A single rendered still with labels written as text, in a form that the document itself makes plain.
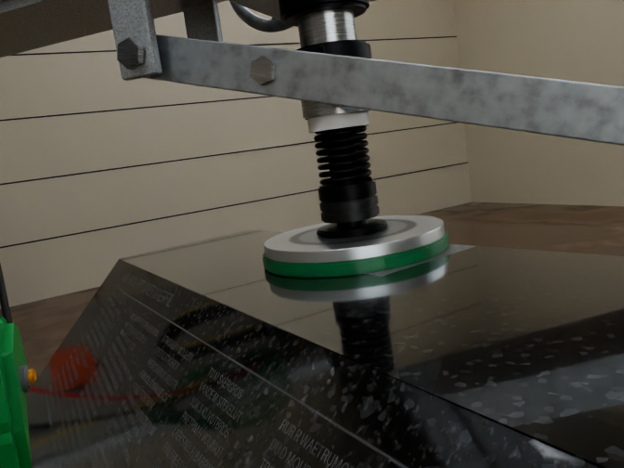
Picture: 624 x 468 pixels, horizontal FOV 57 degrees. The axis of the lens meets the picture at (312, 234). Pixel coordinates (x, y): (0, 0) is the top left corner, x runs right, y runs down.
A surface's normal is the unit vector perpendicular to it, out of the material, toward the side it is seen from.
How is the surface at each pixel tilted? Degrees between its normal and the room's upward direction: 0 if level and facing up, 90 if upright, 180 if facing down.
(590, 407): 0
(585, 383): 0
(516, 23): 90
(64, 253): 90
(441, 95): 90
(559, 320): 0
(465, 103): 90
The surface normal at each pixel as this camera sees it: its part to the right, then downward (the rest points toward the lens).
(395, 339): -0.14, -0.98
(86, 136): 0.49, 0.07
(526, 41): -0.86, 0.19
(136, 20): -0.35, 0.19
